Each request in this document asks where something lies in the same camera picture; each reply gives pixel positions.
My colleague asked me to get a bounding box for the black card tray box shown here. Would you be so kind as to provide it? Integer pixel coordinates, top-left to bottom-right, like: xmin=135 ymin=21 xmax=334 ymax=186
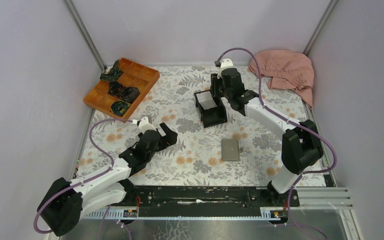
xmin=193 ymin=91 xmax=228 ymax=128

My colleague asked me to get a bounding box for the grey leather card holder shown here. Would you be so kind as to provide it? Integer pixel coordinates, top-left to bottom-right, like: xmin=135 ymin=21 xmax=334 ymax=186
xmin=221 ymin=138 xmax=241 ymax=162

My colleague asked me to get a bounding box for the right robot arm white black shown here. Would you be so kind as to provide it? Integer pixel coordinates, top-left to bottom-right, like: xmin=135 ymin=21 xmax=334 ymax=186
xmin=210 ymin=67 xmax=324 ymax=206

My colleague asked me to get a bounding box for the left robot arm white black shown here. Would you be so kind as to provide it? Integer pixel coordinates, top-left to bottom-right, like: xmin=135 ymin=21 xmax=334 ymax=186
xmin=33 ymin=118 xmax=178 ymax=237

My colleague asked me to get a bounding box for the white card stack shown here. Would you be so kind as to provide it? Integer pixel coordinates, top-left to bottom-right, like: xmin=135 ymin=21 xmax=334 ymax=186
xmin=196 ymin=90 xmax=217 ymax=110

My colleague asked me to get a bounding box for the dark rolled tie bottom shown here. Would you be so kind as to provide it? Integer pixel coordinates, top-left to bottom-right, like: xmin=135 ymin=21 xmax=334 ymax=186
xmin=110 ymin=100 xmax=131 ymax=117

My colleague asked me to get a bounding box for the dark rolled tie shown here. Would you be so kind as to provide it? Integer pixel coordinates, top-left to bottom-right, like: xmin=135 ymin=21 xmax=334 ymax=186
xmin=110 ymin=100 xmax=131 ymax=117
xmin=107 ymin=81 xmax=124 ymax=98
xmin=99 ymin=59 xmax=124 ymax=82
xmin=119 ymin=86 xmax=141 ymax=104

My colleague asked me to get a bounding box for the dark rolled tie middle right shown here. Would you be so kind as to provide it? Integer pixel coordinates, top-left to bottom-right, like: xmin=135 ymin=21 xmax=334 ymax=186
xmin=119 ymin=86 xmax=141 ymax=104

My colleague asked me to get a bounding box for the pink crumpled cloth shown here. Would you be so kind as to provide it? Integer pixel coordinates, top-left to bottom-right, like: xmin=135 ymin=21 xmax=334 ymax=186
xmin=248 ymin=49 xmax=315 ymax=108

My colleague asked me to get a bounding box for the floral patterned table mat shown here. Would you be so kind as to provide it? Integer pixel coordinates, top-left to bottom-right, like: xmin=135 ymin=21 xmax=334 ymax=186
xmin=75 ymin=66 xmax=307 ymax=187

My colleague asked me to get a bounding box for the orange wooden compartment tray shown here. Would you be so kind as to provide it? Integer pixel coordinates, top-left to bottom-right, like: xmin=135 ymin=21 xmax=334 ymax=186
xmin=83 ymin=58 xmax=160 ymax=119

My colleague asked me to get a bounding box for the dark rolled tie middle left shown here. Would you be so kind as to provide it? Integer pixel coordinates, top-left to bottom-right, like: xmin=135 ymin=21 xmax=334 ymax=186
xmin=107 ymin=81 xmax=124 ymax=98

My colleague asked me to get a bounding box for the dark rolled tie top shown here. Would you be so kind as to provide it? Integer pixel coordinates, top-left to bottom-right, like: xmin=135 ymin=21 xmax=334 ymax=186
xmin=99 ymin=59 xmax=124 ymax=82

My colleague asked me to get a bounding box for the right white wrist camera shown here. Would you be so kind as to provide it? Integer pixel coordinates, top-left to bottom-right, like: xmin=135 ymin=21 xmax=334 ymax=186
xmin=214 ymin=58 xmax=234 ymax=71

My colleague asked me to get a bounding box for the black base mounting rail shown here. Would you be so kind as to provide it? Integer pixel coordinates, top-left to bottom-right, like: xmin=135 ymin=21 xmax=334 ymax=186
xmin=114 ymin=185 xmax=300 ymax=218

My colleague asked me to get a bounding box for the aluminium frame rail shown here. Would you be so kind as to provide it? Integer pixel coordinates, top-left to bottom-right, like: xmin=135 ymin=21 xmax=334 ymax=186
xmin=85 ymin=187 xmax=353 ymax=221

